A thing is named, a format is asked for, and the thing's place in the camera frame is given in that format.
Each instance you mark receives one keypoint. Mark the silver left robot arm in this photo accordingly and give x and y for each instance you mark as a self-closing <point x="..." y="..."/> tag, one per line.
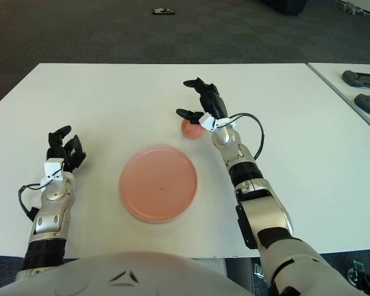
<point x="50" y="219"/>

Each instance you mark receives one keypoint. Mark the black bulky floor object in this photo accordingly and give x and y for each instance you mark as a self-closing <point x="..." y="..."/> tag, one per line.
<point x="285" y="6"/>

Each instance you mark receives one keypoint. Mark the round pink plate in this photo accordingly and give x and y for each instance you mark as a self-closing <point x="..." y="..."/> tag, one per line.
<point x="157" y="185"/>

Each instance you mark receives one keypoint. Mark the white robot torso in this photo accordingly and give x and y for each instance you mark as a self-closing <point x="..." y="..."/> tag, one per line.
<point x="111" y="274"/>

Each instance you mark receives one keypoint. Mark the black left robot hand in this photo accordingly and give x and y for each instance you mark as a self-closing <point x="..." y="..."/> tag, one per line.
<point x="71" y="153"/>

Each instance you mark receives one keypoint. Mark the red yellow apple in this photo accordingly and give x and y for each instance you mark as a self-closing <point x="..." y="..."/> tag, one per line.
<point x="191" y="131"/>

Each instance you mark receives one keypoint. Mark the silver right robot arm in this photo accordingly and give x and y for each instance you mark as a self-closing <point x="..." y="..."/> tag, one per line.
<point x="265" y="209"/>

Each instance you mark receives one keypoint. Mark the small grey floor toy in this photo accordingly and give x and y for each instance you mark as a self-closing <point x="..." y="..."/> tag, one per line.
<point x="353" y="7"/>

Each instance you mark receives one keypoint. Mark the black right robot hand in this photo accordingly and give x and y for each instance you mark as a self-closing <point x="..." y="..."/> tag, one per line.
<point x="214" y="103"/>

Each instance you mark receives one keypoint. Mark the small black red floor object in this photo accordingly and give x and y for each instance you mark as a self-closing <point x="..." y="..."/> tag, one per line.
<point x="162" y="11"/>

